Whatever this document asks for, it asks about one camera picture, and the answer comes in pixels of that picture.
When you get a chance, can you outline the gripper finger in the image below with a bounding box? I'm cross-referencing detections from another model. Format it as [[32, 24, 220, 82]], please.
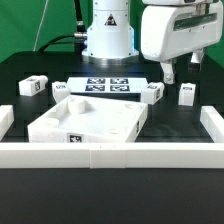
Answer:
[[160, 60, 175, 84], [188, 48, 204, 73]]

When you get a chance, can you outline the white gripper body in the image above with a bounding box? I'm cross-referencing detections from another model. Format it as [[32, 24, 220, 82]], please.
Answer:
[[141, 0, 223, 62]]

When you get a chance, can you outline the white square tabletop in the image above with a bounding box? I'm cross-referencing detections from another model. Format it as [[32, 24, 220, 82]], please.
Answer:
[[28, 95, 148, 143]]

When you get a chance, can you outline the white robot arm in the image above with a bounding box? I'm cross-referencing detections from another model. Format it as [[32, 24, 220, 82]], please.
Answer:
[[82, 0, 224, 84]]

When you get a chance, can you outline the white sheet with markers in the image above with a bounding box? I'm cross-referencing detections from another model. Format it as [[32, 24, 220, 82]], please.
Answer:
[[67, 77, 147, 93]]

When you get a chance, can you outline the white U-shaped fence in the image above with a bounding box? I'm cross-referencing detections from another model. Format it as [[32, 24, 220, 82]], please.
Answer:
[[0, 104, 224, 169]]

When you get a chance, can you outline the black cable bundle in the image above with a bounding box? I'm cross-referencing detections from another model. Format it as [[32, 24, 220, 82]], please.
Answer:
[[37, 0, 88, 53]]

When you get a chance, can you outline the thin white cable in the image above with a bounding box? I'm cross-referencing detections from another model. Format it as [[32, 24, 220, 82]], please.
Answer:
[[32, 0, 50, 52]]

